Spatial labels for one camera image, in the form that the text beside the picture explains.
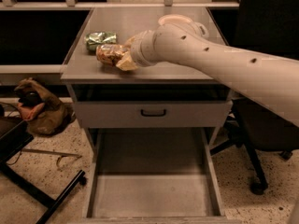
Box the black drawer handle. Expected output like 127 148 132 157
140 109 166 118

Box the open grey middle drawer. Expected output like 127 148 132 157
70 128 242 224

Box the grey drawer cabinet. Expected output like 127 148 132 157
62 6 232 144

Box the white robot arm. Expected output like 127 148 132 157
117 15 299 126

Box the brown backpack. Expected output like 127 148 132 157
14 77 73 135

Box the black chair left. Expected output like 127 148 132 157
0 122 89 224

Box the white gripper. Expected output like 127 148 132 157
116 30 156 71

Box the white paper bowl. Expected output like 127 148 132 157
158 14 192 25

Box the crushed green soda can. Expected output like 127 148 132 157
84 32 117 51

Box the black office chair right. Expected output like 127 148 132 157
211 0 299 195

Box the grey top drawer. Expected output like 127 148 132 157
74 101 232 128

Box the crushed orange soda can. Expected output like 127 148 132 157
96 44 129 66

